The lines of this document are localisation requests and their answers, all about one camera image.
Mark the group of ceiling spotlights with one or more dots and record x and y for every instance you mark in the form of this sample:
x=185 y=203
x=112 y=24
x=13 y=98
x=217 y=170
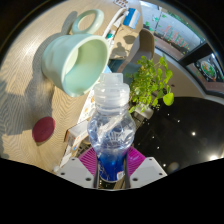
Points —
x=193 y=133

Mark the window with festive decals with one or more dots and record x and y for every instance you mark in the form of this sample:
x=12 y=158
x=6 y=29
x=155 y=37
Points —
x=186 y=40

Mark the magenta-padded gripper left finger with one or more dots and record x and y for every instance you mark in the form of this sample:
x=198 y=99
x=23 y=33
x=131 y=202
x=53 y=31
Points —
x=76 y=171

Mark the white tube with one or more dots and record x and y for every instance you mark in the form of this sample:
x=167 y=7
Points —
x=115 y=21

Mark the green potted plant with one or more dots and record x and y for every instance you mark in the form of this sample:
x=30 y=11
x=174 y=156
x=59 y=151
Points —
x=148 y=83

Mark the flat round red coaster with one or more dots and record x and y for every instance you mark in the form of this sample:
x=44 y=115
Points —
x=43 y=129

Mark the small blue and white box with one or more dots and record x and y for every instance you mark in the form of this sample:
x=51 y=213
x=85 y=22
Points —
x=131 y=17

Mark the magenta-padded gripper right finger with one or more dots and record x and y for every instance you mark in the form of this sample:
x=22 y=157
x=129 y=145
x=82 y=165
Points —
x=146 y=170

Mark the pill blister pack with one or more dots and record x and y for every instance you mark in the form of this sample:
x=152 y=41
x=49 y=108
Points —
x=120 y=2

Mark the white and orange box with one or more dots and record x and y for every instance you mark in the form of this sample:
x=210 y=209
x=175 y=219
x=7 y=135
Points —
x=77 y=133

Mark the clear bottle with blue label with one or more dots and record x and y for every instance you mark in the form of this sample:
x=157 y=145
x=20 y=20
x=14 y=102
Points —
x=111 y=133

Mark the pale green ceramic mug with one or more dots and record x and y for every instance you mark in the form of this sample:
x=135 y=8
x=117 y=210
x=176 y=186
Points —
x=58 y=58

